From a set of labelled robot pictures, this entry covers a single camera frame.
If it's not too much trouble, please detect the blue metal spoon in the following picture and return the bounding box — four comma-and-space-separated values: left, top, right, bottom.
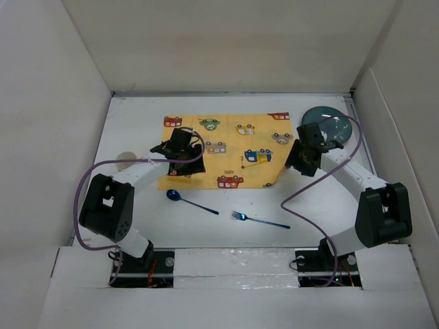
166, 189, 220, 215

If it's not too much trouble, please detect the dark teal round plate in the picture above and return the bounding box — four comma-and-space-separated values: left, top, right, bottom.
301, 106, 353, 144

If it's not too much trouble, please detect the yellow cartoon vehicle placemat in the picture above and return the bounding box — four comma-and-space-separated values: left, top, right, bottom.
158, 112, 294, 191

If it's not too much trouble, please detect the pink cup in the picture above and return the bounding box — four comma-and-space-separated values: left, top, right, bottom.
116, 151, 137, 171

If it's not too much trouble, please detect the blue metal fork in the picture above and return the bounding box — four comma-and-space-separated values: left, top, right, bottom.
231, 211, 291, 230

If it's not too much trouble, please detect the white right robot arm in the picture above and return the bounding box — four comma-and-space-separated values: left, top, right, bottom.
285, 123, 412, 273

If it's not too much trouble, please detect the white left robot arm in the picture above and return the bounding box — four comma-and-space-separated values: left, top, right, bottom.
73, 127, 206, 272

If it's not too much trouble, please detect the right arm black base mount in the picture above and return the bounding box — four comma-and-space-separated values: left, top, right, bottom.
289, 248, 362, 288

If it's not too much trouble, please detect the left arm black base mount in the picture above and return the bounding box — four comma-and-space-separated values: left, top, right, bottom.
108, 249, 175, 289

